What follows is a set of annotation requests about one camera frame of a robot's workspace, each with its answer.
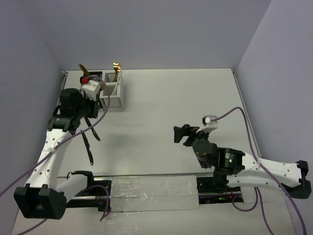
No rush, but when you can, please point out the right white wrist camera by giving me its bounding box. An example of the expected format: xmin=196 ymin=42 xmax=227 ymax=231
xmin=196 ymin=115 xmax=218 ymax=133

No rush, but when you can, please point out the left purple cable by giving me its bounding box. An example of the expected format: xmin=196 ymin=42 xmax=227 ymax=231
xmin=0 ymin=75 xmax=112 ymax=222

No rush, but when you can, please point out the gold knife green handle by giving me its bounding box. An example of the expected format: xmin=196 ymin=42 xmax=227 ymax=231
xmin=78 ymin=64 xmax=90 ymax=77

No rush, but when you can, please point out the gold fork green handle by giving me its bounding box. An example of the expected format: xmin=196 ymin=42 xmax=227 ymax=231
xmin=113 ymin=63 xmax=122 ymax=81
xmin=113 ymin=62 xmax=120 ymax=82

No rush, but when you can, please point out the white utensil caddy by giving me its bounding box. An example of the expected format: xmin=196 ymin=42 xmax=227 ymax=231
xmin=99 ymin=72 xmax=124 ymax=109

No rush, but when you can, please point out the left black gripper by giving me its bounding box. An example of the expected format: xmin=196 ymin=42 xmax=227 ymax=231
xmin=75 ymin=92 xmax=100 ymax=118

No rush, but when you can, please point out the black knife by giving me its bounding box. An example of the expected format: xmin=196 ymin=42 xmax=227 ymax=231
xmin=82 ymin=133 xmax=94 ymax=165
xmin=84 ymin=117 xmax=101 ymax=141

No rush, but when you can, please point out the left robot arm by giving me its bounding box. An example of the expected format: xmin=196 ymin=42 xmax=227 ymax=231
xmin=14 ymin=88 xmax=100 ymax=219

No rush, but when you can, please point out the gold spoon green handle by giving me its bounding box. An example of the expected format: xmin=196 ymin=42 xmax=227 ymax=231
xmin=99 ymin=82 xmax=107 ymax=91

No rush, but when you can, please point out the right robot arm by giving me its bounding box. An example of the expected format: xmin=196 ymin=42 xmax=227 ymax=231
xmin=173 ymin=124 xmax=312 ymax=199

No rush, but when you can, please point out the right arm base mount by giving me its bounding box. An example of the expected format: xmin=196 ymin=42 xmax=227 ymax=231
xmin=197 ymin=177 xmax=244 ymax=205

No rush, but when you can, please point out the black utensil caddy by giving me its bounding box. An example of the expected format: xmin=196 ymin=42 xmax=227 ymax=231
xmin=84 ymin=71 xmax=103 ymax=82

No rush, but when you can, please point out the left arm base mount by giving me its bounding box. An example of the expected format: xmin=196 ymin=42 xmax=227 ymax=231
xmin=67 ymin=187 xmax=111 ymax=212

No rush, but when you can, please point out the purple cable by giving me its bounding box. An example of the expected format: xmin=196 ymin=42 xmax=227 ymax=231
xmin=0 ymin=75 xmax=112 ymax=222
xmin=210 ymin=107 xmax=307 ymax=235

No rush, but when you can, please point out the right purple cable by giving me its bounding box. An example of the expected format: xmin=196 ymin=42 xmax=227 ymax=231
xmin=210 ymin=107 xmax=307 ymax=235

